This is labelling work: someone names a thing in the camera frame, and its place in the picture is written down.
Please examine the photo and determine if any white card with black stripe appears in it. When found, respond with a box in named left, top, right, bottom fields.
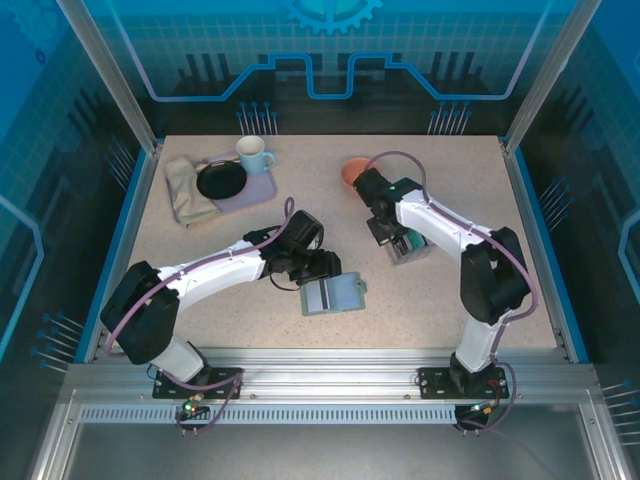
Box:
left=303, top=279, right=337, bottom=315

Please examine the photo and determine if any green card holder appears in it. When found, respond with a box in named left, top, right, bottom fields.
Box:
left=299, top=271, right=369, bottom=317

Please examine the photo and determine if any orange cup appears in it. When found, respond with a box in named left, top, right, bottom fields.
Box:
left=341, top=157, right=375, bottom=195

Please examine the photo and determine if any lavender plastic tray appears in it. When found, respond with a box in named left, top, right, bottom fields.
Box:
left=172, top=151, right=279, bottom=224

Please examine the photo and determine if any light blue mug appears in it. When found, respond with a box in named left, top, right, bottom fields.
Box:
left=235, top=135, right=277, bottom=178

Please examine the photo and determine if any black round plate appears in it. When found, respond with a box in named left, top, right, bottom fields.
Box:
left=195, top=160, right=249, bottom=200

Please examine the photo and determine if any beige folded cloth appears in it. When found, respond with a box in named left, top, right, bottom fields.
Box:
left=164, top=154, right=222, bottom=229

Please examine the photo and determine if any small connector with green light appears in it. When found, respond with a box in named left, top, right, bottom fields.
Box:
left=180, top=396, right=210, bottom=420
left=464, top=399, right=504, bottom=419

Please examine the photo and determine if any aluminium front frame rail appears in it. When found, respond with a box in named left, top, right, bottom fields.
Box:
left=64, top=347, right=597, bottom=401

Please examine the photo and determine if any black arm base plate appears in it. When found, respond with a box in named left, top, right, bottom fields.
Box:
left=417, top=366, right=510, bottom=400
left=152, top=367, right=246, bottom=400

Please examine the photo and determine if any aluminium side rail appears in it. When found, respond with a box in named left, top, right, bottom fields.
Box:
left=501, top=142, right=576, bottom=364
left=82, top=142, right=164, bottom=364

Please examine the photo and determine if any slotted metal cable strip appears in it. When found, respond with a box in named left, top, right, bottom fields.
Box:
left=77, top=405, right=459, bottom=425

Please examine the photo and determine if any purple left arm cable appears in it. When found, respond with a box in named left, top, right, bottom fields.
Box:
left=102, top=198, right=297, bottom=437

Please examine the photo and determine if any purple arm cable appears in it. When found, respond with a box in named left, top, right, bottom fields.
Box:
left=364, top=151, right=540, bottom=437
left=102, top=198, right=297, bottom=437

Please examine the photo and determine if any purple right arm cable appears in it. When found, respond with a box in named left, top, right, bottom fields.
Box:
left=364, top=151, right=540, bottom=437

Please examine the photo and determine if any aluminium frame post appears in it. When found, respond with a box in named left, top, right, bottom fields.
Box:
left=54, top=0, right=164, bottom=151
left=502, top=0, right=601, bottom=154

